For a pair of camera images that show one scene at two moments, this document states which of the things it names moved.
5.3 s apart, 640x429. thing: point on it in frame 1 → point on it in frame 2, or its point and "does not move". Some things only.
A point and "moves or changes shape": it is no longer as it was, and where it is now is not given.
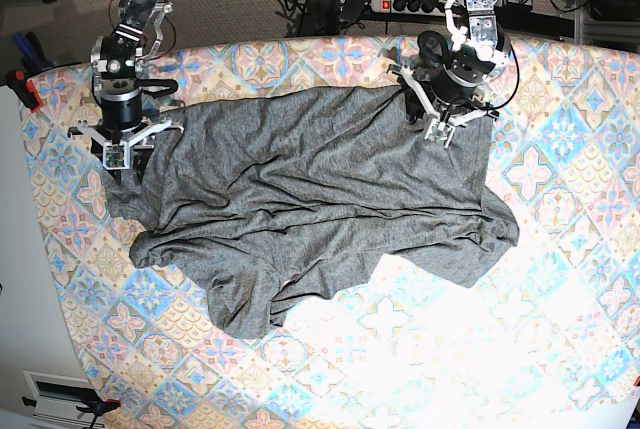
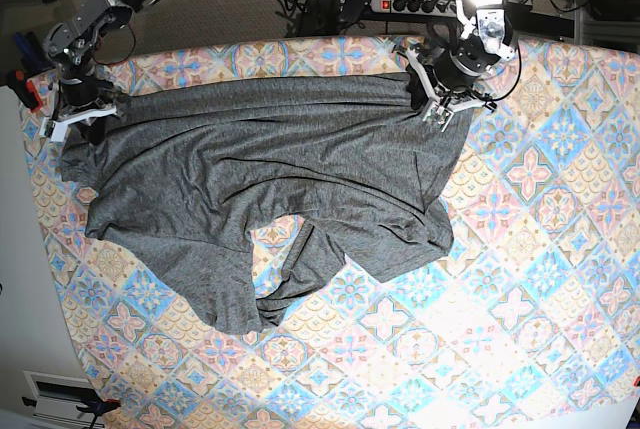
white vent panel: [57, 397] does not move
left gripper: [121, 149] → [82, 94]
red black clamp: [25, 88] does not move
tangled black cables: [318, 7] does not move
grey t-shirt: [269, 199] moves or changes shape
